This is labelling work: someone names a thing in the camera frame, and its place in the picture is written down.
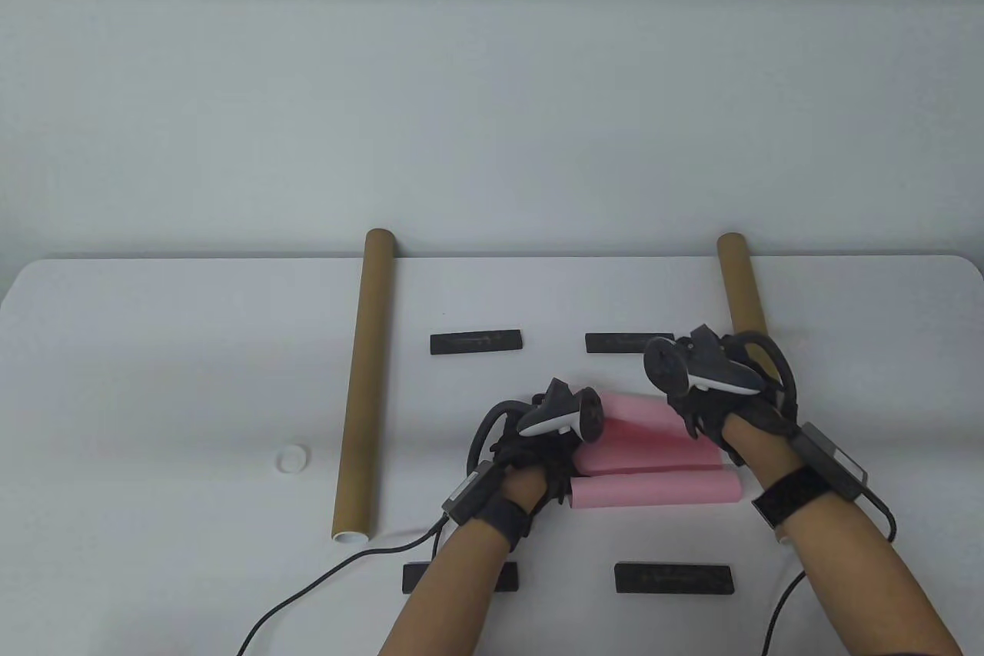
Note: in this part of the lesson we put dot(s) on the person's right forearm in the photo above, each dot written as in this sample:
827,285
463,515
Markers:
846,579

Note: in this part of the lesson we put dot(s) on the person's right hand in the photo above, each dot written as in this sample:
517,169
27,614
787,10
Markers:
711,414

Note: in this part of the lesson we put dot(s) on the pink paper sheet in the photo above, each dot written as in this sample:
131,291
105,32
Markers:
653,491

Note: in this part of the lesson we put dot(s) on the brown cardboard mailing tube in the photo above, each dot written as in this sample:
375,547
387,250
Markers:
742,287
369,379

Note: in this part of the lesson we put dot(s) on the grey hand tracker controller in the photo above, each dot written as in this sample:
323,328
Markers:
557,414
692,364

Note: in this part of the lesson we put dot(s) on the person's left forearm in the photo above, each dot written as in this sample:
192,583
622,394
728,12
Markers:
453,587

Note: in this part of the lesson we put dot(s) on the black bar paperweight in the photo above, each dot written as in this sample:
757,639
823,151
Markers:
673,579
615,343
477,343
415,577

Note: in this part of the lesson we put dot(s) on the person's left hand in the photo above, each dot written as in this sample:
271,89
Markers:
550,456

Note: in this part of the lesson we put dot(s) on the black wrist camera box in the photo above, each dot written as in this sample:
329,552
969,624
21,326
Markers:
469,491
830,460

